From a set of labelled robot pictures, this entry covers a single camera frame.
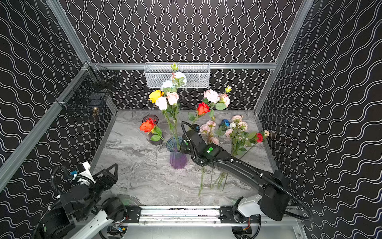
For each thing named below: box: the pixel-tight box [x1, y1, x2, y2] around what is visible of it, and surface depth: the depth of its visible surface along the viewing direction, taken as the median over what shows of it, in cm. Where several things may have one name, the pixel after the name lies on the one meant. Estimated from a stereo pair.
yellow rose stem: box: [148, 89, 173, 143], surface depth 69 cm
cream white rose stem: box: [155, 96, 174, 149], surface depth 65 cm
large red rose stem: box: [188, 102, 211, 125], surface depth 65 cm
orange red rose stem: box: [139, 118, 172, 147], surface depth 73 cm
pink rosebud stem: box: [166, 91, 180, 150], surface depth 68 cm
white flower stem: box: [160, 63, 188, 150], surface depth 70 cm
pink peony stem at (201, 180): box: [198, 166, 204, 196], surface depth 88 cm
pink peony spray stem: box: [203, 85, 232, 144], surface depth 72 cm
